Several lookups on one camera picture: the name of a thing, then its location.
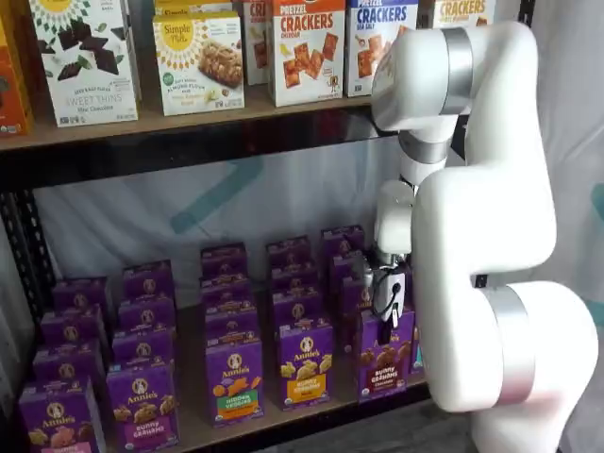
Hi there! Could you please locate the yellow label crackers box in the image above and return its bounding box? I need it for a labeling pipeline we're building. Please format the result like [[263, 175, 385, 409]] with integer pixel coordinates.
[[418, 0, 497, 30]]

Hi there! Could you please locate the purple Annie's snack box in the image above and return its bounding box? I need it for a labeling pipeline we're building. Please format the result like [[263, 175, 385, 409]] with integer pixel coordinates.
[[111, 327, 177, 370], [200, 274, 254, 306], [205, 327, 261, 344], [321, 226, 366, 260], [122, 259, 176, 299], [272, 286, 326, 327], [203, 300, 260, 332], [199, 242, 248, 279], [405, 266, 417, 312], [264, 236, 313, 270], [329, 252, 369, 284], [269, 262, 319, 294], [52, 277, 110, 313], [31, 340, 107, 384], [117, 293, 177, 332], [339, 273, 377, 316], [40, 305, 104, 348]]

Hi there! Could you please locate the white red crackers box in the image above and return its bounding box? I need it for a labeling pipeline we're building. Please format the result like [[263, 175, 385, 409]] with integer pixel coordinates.
[[242, 0, 274, 88]]

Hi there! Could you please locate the blue sea salt crackers box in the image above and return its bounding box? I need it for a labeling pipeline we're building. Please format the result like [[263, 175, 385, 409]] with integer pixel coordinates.
[[344, 0, 420, 99]]

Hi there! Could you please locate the black metal shelf frame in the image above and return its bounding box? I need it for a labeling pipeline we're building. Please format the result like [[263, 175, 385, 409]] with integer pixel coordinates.
[[0, 0, 538, 453]]

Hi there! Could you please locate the purple hidden veggies box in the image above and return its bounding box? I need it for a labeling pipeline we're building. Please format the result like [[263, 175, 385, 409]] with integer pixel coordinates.
[[204, 336, 265, 430]]

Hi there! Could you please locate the yellow Simple Mills box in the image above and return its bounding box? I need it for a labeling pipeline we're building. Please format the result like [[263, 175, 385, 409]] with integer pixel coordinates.
[[154, 0, 236, 16]]

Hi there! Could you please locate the white Sweet Thins box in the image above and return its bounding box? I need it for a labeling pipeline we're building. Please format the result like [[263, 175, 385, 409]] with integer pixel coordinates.
[[28, 0, 142, 129]]

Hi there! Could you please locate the orange snack box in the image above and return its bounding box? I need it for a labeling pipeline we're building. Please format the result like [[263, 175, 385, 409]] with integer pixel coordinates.
[[0, 0, 35, 139]]

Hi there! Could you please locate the cheddar pretzel crackers box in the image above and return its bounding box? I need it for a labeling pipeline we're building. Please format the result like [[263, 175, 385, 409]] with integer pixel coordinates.
[[267, 0, 346, 109]]

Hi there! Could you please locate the Simple Mills almond bar box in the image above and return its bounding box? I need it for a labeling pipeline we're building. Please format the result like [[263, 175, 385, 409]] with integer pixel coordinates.
[[152, 10, 246, 118]]

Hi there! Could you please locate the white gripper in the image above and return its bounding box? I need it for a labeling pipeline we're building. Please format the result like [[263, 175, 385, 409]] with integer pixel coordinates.
[[371, 268, 408, 344]]

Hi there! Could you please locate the white sheet with teal stripe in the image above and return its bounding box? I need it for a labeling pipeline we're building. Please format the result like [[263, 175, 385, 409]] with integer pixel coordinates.
[[31, 136, 419, 308]]

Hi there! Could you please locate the purple Annie's box pink label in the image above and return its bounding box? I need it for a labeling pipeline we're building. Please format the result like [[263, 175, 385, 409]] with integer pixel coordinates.
[[18, 377, 108, 453]]

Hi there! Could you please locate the white curtain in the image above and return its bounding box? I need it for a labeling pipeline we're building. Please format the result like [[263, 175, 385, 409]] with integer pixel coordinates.
[[530, 0, 604, 308]]

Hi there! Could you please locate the purple Annie's box yellow label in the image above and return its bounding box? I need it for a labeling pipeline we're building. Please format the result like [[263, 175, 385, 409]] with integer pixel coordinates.
[[278, 319, 334, 413]]

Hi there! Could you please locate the purple Annie's box magenta label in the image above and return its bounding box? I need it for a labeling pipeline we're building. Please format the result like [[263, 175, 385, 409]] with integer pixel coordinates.
[[105, 361, 182, 453]]

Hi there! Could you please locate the purple chocolate bunny grahams box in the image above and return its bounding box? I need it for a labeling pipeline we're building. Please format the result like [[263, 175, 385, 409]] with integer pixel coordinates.
[[357, 308, 417, 404]]

